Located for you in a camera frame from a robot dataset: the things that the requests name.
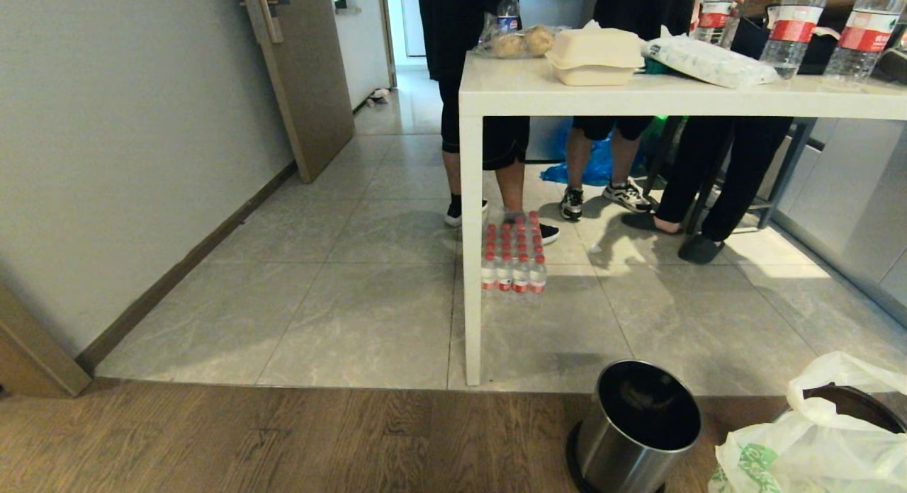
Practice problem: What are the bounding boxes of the bag of round buns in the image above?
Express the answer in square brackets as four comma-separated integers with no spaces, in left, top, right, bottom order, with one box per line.
[473,13,568,60]

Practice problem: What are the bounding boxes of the wooden door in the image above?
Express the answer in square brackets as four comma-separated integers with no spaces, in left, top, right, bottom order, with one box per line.
[0,286,93,398]
[240,0,355,183]

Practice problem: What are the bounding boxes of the steel trash bin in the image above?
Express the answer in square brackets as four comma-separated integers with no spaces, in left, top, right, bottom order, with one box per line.
[566,360,703,493]

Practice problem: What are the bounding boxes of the white foam takeout box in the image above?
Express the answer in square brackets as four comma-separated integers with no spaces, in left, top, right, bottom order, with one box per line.
[545,21,646,87]

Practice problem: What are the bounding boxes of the dark round bin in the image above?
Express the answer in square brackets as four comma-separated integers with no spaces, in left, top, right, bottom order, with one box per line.
[803,385,907,434]

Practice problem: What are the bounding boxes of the person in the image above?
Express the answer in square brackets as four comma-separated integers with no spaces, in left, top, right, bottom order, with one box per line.
[415,0,560,245]
[560,0,699,221]
[623,0,794,265]

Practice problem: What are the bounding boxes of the blue plastic bag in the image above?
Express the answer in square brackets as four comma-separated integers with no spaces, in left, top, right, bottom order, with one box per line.
[541,134,649,187]

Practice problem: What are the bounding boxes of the white plastic trash bag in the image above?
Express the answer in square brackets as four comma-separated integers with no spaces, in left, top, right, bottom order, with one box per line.
[709,351,907,493]

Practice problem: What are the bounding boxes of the door handle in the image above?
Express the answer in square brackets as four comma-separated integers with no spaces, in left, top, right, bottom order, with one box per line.
[240,0,291,44]

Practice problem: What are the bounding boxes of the pack of small water bottles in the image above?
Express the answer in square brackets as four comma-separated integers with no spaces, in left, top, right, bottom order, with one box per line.
[481,210,548,294]

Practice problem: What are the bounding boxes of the white printed plastic package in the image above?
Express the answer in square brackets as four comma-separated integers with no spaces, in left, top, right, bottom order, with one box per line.
[642,25,780,89]

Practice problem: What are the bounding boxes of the white table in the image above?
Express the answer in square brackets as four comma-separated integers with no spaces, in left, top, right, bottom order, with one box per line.
[458,52,907,387]

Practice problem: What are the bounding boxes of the large red-label water bottle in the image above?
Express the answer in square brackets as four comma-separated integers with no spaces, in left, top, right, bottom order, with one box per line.
[760,0,831,80]
[823,0,907,82]
[692,0,738,49]

